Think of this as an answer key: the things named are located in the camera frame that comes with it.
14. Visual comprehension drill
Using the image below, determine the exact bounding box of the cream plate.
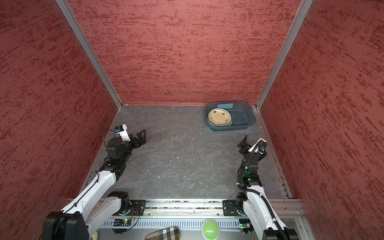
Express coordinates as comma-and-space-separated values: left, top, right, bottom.
207, 109, 233, 127

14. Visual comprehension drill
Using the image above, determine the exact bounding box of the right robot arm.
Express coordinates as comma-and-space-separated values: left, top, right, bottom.
236, 136, 299, 240

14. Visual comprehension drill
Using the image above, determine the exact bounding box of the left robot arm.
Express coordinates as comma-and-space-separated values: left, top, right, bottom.
40, 125, 147, 240

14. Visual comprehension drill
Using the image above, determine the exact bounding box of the blue plastic bin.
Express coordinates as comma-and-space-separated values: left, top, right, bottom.
203, 101, 256, 131

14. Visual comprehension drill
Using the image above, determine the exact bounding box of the green round button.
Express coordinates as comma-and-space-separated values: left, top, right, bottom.
201, 219, 220, 240

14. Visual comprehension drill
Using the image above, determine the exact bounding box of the plaid fabric item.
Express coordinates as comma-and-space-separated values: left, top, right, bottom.
145, 227, 181, 240

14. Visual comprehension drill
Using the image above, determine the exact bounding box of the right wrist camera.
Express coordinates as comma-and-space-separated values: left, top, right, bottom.
248, 138, 268, 155

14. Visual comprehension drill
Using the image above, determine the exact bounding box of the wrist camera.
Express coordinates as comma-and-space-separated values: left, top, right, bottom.
248, 138, 268, 155
114, 124, 131, 142

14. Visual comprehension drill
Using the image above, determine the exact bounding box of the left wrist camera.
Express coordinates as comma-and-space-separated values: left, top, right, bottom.
114, 124, 131, 142

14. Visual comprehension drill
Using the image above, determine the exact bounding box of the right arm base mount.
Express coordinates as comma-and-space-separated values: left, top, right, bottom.
222, 200, 245, 217

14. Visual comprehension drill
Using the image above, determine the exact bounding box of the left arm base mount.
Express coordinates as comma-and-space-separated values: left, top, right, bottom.
118, 200, 147, 217

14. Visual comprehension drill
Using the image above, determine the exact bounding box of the aluminium front rail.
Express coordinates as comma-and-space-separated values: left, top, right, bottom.
85, 197, 258, 240

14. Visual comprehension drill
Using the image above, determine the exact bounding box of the left aluminium corner post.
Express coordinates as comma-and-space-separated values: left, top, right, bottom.
56, 0, 124, 110

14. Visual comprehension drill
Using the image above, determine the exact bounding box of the aluminium corner post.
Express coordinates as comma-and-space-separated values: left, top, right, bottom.
56, 0, 124, 110
256, 0, 313, 111

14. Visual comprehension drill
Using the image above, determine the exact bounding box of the right aluminium corner post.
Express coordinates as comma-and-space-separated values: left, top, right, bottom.
256, 0, 313, 111

